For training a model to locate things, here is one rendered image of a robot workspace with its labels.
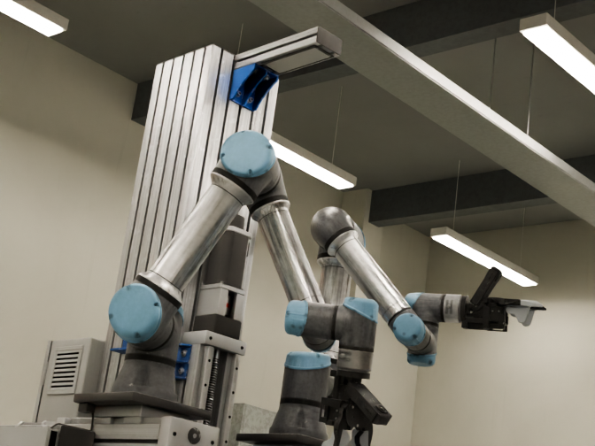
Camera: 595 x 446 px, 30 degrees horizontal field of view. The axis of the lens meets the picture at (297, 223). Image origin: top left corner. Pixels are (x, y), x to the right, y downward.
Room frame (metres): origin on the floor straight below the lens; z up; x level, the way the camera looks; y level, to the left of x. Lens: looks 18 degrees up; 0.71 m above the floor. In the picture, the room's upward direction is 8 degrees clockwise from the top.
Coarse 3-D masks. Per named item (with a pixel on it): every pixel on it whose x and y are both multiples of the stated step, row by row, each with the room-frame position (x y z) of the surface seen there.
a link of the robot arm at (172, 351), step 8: (176, 312) 2.47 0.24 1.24; (176, 320) 2.46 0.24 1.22; (176, 328) 2.46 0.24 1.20; (176, 336) 2.47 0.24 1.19; (128, 344) 2.48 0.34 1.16; (168, 344) 2.46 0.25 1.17; (176, 344) 2.48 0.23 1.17; (128, 352) 2.47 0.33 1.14; (136, 352) 2.45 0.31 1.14; (144, 352) 2.45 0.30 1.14; (152, 352) 2.45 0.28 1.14; (160, 352) 2.45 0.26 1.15; (168, 352) 2.46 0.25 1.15; (176, 352) 2.49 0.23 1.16
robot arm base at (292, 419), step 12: (288, 408) 2.79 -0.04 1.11; (300, 408) 2.78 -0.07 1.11; (312, 408) 2.79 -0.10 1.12; (324, 408) 2.83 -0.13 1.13; (276, 420) 2.80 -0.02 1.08; (288, 420) 2.78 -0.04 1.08; (300, 420) 2.78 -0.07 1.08; (312, 420) 2.78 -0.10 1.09; (276, 432) 2.79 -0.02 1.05; (288, 432) 2.77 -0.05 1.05; (300, 432) 2.76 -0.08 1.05; (312, 432) 2.77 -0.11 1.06; (324, 432) 2.80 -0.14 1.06
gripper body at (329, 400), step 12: (336, 372) 2.31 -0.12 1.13; (348, 372) 2.28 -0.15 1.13; (336, 384) 2.33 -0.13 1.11; (336, 396) 2.33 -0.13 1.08; (348, 396) 2.31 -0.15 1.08; (336, 408) 2.32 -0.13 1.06; (348, 408) 2.29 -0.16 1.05; (324, 420) 2.34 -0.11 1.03; (348, 420) 2.29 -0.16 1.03; (360, 420) 2.32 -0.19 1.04
